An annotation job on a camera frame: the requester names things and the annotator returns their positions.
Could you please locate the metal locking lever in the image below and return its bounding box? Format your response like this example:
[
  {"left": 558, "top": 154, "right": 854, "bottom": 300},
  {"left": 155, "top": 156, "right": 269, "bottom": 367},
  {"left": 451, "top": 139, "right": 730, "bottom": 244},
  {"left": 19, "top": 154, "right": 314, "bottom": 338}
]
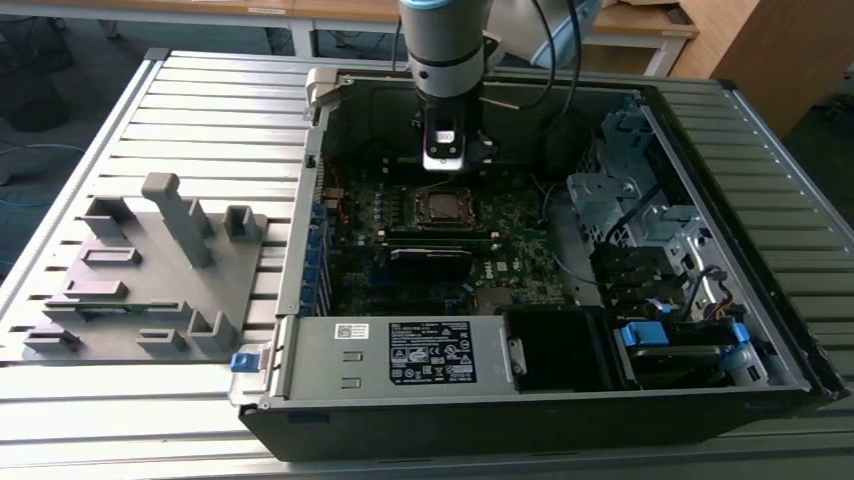
[{"left": 417, "top": 179, "right": 477, "bottom": 197}]

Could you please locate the metal socket cover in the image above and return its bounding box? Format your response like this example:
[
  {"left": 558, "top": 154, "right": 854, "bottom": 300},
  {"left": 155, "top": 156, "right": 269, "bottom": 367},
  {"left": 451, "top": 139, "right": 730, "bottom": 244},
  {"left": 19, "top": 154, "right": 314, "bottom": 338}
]
[{"left": 414, "top": 188, "right": 481, "bottom": 230}]

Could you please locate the CPU socket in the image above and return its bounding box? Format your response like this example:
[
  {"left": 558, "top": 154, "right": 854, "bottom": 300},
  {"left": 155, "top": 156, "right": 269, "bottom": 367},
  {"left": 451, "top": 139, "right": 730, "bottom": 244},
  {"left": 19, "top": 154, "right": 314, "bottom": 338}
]
[{"left": 411, "top": 187, "right": 485, "bottom": 232}]

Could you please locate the white-clipped RAM slot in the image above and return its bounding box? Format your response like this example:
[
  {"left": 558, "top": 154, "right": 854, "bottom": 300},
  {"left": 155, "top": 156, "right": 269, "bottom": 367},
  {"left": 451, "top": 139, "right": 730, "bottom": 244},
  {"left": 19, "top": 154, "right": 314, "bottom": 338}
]
[
  {"left": 385, "top": 238, "right": 506, "bottom": 254},
  {"left": 381, "top": 227, "right": 503, "bottom": 240}
]

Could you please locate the silver drive cage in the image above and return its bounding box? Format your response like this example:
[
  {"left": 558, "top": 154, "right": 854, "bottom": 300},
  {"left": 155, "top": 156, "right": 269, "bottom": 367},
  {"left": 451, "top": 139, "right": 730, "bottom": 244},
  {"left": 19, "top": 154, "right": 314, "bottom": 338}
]
[{"left": 565, "top": 94, "right": 726, "bottom": 307}]

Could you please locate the green motherboard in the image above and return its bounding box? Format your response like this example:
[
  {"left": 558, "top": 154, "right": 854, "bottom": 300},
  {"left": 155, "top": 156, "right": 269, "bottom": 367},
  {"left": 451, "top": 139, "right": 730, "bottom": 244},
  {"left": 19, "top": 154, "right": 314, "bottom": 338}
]
[{"left": 318, "top": 167, "right": 587, "bottom": 319}]

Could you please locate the black graphics card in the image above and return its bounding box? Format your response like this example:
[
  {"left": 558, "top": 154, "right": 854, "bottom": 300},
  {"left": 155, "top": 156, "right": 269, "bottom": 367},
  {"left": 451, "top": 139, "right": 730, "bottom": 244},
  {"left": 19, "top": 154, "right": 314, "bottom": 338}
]
[{"left": 386, "top": 247, "right": 477, "bottom": 290}]

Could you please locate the silver chipset heatsink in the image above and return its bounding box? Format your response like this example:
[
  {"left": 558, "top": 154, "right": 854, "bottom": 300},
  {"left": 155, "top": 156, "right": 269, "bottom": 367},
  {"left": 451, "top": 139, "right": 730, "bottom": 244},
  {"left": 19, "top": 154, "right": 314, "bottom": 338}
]
[{"left": 474, "top": 288, "right": 517, "bottom": 312}]

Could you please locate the wooden cabinet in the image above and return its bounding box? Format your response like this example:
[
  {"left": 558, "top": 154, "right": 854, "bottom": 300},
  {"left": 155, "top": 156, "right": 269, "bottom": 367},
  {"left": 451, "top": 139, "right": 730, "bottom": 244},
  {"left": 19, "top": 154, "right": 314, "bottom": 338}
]
[{"left": 670, "top": 0, "right": 854, "bottom": 137}]

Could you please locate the hard disk in blue carrier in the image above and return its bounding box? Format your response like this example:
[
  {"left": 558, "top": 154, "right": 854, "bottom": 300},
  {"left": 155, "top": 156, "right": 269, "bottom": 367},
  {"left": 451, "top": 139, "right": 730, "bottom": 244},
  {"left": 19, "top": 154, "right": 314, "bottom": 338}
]
[{"left": 617, "top": 319, "right": 760, "bottom": 392}]

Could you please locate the silver power supply unit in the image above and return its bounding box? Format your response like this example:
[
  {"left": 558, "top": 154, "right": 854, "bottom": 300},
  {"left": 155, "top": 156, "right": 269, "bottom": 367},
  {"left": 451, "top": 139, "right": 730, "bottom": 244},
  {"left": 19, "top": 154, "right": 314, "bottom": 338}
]
[{"left": 283, "top": 315, "right": 530, "bottom": 402}]

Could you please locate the grey parts rack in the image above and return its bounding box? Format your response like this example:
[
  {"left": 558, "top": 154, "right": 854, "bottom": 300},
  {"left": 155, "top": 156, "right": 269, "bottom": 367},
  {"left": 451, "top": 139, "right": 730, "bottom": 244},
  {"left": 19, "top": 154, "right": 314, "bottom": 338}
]
[{"left": 19, "top": 172, "right": 273, "bottom": 364}]

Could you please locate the black PC case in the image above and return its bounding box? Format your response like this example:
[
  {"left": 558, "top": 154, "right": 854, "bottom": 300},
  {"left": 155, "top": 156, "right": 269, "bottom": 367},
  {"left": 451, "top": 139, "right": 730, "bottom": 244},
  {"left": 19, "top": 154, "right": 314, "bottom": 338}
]
[{"left": 238, "top": 67, "right": 853, "bottom": 464}]

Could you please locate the black office chair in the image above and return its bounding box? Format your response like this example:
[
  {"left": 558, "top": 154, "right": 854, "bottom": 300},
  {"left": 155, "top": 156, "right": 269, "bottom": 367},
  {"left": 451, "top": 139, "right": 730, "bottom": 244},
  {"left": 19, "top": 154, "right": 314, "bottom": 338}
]
[{"left": 0, "top": 14, "right": 76, "bottom": 134}]

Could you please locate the green RAM stick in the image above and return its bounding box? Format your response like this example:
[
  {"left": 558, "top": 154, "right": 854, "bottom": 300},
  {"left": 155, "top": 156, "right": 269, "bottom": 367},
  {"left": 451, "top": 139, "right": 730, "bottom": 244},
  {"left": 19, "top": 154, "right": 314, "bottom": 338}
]
[{"left": 74, "top": 304, "right": 148, "bottom": 318}]

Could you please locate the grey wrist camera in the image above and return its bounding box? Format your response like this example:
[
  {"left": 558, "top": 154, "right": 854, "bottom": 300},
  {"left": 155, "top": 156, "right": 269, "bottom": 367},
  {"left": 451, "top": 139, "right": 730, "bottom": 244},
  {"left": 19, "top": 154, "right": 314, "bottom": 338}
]
[{"left": 419, "top": 117, "right": 469, "bottom": 173}]

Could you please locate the thick black cable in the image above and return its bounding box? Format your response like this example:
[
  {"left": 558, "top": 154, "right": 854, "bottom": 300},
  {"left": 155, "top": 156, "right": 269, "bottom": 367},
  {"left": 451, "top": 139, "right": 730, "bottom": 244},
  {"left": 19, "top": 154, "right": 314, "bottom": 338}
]
[{"left": 538, "top": 105, "right": 599, "bottom": 177}]

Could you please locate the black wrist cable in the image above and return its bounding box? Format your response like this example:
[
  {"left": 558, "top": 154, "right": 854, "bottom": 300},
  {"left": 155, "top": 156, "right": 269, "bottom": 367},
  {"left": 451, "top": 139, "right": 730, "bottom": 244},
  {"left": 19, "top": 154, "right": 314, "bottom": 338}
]
[
  {"left": 513, "top": 0, "right": 559, "bottom": 110},
  {"left": 543, "top": 0, "right": 583, "bottom": 147}
]

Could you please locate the black drive cable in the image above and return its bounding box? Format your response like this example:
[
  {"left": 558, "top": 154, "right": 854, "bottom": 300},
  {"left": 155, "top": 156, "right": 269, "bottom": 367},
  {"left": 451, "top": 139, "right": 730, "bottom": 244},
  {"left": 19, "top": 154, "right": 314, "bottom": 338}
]
[{"left": 599, "top": 180, "right": 668, "bottom": 257}]

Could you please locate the wooden desk white frame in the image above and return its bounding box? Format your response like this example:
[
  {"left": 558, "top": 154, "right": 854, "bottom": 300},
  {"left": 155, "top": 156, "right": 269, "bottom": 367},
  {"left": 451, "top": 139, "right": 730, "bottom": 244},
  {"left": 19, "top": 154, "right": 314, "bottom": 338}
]
[
  {"left": 293, "top": 0, "right": 701, "bottom": 77},
  {"left": 0, "top": 0, "right": 315, "bottom": 59}
]

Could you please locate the black looped cable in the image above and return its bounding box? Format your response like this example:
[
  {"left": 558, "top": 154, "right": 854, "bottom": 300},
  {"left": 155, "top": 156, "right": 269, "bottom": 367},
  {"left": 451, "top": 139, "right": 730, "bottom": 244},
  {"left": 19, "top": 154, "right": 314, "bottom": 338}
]
[{"left": 685, "top": 266, "right": 729, "bottom": 314}]

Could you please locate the coloured wire bundle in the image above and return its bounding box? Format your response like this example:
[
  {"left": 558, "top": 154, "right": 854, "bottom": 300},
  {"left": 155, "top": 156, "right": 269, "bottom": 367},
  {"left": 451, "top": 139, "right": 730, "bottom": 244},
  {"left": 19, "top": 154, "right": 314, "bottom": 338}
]
[{"left": 704, "top": 292, "right": 746, "bottom": 324}]

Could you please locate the blue floor cable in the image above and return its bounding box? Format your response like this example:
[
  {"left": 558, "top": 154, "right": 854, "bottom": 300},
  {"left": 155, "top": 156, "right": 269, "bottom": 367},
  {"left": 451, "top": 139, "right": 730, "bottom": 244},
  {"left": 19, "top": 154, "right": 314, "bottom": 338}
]
[{"left": 0, "top": 142, "right": 90, "bottom": 209}]

